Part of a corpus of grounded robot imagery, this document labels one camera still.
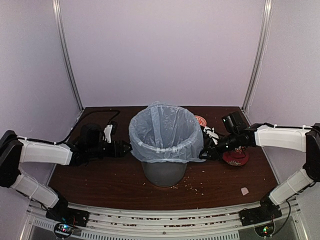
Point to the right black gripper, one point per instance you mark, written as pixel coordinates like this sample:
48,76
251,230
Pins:
215,154

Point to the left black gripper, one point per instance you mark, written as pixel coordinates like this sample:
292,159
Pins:
119,152

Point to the light blue plastic trash bag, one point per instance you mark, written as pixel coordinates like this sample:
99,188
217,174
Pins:
166,133

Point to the grey mesh trash bin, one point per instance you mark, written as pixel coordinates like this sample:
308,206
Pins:
164,174

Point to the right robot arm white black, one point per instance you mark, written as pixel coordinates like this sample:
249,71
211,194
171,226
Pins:
305,139

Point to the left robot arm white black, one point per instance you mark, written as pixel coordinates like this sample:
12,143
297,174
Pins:
93,143

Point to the orange white patterned bowl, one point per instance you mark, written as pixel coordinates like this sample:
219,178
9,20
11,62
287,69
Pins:
202,121

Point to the red floral overturned bowl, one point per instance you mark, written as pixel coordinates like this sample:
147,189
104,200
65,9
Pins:
237,157

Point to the small pink paper scrap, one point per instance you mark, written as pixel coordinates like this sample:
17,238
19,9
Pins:
244,191

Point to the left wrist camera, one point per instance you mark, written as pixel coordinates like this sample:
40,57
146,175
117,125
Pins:
110,130

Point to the right aluminium frame post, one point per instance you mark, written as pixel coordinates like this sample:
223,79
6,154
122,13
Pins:
257,64

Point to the aluminium frame post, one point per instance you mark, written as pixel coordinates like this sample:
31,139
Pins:
66,57
257,64

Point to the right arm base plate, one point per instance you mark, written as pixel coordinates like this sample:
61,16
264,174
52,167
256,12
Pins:
257,215

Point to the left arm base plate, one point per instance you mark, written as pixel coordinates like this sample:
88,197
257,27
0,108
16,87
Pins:
70,216

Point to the left aluminium frame post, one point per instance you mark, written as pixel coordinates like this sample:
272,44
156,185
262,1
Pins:
66,57

